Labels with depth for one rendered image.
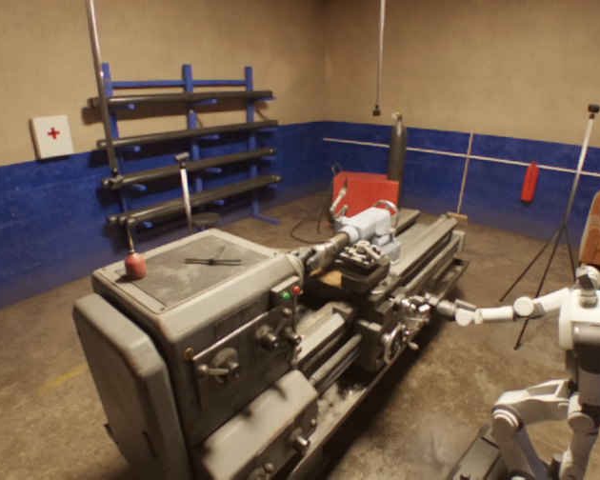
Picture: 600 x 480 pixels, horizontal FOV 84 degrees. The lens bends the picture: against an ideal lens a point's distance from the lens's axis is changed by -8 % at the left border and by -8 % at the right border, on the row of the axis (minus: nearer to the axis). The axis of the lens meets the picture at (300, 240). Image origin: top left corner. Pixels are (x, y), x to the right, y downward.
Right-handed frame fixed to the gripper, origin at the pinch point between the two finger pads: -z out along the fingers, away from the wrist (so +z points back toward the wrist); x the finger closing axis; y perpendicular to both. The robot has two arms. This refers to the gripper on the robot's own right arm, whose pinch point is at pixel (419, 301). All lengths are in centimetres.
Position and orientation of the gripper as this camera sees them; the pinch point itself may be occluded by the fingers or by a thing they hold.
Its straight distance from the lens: 188.9
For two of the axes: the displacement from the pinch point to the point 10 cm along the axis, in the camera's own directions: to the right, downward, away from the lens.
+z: 7.8, 2.5, -5.8
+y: 5.9, -5.9, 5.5
